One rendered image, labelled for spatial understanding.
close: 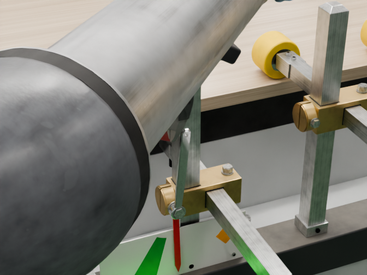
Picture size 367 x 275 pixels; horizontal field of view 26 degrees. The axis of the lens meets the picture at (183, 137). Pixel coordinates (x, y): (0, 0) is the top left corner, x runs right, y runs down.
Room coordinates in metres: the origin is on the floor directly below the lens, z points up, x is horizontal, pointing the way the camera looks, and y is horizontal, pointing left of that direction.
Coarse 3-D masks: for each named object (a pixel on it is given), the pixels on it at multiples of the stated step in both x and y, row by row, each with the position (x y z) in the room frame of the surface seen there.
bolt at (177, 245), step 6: (168, 210) 1.02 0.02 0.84; (180, 210) 1.01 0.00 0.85; (174, 216) 1.01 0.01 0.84; (180, 216) 1.01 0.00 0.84; (174, 222) 1.02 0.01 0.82; (174, 228) 1.02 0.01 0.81; (174, 234) 1.02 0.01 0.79; (174, 240) 1.02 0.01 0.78; (174, 246) 1.02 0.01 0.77; (174, 252) 1.03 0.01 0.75; (180, 258) 1.03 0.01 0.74; (180, 264) 1.03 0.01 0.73
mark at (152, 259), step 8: (160, 240) 1.02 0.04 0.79; (152, 248) 1.01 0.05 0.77; (160, 248) 1.02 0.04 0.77; (152, 256) 1.01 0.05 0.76; (160, 256) 1.02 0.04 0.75; (144, 264) 1.01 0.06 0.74; (152, 264) 1.01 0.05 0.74; (136, 272) 1.00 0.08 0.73; (144, 272) 1.01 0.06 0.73; (152, 272) 1.01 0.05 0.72
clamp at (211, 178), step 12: (216, 168) 1.10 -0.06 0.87; (168, 180) 1.07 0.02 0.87; (204, 180) 1.07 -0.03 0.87; (216, 180) 1.07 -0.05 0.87; (228, 180) 1.07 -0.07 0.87; (240, 180) 1.07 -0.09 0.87; (156, 192) 1.06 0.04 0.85; (168, 192) 1.04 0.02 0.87; (192, 192) 1.04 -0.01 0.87; (204, 192) 1.05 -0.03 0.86; (228, 192) 1.07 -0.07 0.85; (240, 192) 1.08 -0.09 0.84; (168, 204) 1.03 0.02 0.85; (192, 204) 1.04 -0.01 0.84; (204, 204) 1.05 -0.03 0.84
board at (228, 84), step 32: (0, 0) 1.78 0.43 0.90; (32, 0) 1.78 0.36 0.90; (64, 0) 1.78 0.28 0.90; (96, 0) 1.78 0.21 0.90; (320, 0) 1.78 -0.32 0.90; (352, 0) 1.78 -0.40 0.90; (0, 32) 1.59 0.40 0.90; (32, 32) 1.59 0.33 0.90; (64, 32) 1.59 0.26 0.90; (256, 32) 1.59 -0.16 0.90; (288, 32) 1.59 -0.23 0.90; (352, 32) 1.59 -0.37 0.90; (224, 64) 1.43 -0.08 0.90; (352, 64) 1.43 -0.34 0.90; (224, 96) 1.31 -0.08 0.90; (256, 96) 1.34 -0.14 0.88
